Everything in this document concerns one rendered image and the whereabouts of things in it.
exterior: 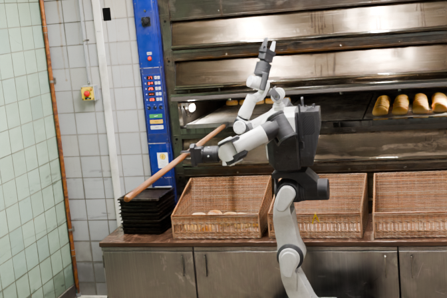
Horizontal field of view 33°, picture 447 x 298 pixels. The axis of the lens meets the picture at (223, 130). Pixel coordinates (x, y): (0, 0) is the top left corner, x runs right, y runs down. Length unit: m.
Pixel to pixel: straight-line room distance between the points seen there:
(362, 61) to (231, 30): 0.84
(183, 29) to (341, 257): 1.76
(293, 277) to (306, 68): 1.38
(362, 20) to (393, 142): 0.78
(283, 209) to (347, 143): 1.01
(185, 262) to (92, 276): 1.09
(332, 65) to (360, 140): 0.50
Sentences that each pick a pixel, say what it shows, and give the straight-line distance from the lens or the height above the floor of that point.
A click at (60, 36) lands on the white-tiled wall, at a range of 5.28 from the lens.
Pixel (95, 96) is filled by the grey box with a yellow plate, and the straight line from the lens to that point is 5.15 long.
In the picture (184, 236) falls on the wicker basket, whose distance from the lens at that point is 4.67.
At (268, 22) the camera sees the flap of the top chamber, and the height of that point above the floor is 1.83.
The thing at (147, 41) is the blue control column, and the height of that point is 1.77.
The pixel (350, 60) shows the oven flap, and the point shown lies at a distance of 4.77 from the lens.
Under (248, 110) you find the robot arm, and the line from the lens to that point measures 4.25.
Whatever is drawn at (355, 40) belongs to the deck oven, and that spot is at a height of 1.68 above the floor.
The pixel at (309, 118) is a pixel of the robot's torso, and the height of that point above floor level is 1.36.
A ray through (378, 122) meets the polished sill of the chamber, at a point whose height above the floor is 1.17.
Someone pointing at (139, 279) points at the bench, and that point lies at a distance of 4.82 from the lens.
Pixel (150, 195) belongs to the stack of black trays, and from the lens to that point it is 4.91.
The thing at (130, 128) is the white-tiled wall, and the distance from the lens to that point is 5.16.
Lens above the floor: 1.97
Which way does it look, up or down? 9 degrees down
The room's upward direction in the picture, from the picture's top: 5 degrees counter-clockwise
